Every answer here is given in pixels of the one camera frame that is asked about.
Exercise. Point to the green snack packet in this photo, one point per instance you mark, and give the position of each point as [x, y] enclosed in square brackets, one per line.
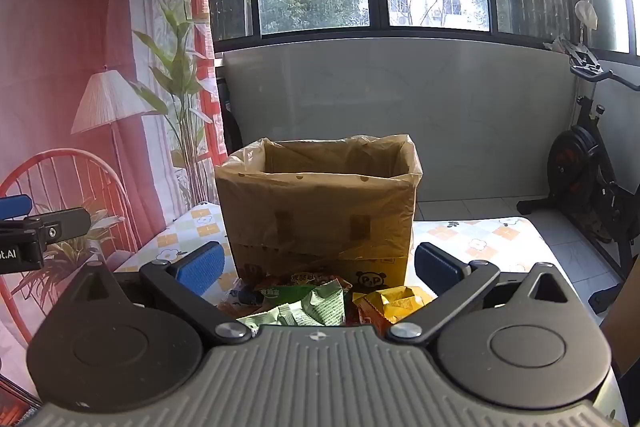
[320, 307]

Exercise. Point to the black exercise bike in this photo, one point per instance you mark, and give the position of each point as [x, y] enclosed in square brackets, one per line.
[575, 157]

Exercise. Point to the red snack packet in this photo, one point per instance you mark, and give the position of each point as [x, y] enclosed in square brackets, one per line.
[310, 279]

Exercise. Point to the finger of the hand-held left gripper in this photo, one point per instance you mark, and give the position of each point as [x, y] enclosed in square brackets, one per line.
[15, 206]
[60, 227]

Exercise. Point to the brown wooden board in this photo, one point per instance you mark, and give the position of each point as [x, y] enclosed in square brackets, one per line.
[625, 332]

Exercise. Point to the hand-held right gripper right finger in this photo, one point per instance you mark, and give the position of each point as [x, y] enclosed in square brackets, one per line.
[437, 263]

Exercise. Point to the yellow snack packet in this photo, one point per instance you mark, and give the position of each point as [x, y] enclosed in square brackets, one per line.
[395, 302]

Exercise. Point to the white crumpled plastic bag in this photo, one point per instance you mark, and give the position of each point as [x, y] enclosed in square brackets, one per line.
[586, 14]

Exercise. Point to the printed wall cloth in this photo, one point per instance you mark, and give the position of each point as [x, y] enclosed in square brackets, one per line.
[60, 7]

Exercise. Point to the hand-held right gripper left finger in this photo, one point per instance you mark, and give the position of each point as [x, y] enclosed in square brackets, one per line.
[200, 268]

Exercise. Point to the brown cardboard box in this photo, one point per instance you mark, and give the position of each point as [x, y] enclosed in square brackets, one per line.
[350, 272]

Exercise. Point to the floral checkered tablecloth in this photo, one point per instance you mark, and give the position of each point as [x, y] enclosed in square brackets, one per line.
[500, 237]

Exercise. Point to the dark red object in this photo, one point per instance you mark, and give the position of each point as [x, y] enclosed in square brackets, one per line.
[15, 402]

